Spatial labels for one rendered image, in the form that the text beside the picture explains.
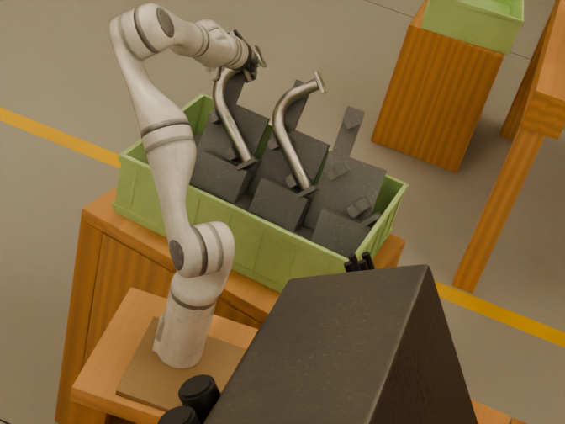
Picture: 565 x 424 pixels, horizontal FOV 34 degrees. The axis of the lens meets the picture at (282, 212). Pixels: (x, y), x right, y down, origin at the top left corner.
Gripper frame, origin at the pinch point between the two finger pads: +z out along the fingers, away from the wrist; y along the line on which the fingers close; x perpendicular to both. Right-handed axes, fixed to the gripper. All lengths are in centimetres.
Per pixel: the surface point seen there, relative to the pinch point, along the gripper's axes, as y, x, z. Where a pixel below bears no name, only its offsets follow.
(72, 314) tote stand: -43, 70, 1
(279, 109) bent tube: -14.7, -2.7, -1.3
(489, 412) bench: -94, -27, -31
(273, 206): -36.3, 7.6, -1.3
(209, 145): -15.3, 19.1, 4.3
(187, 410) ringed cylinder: -60, -14, -143
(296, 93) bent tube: -12.7, -8.1, -1.4
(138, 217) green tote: -27.1, 37.3, -13.3
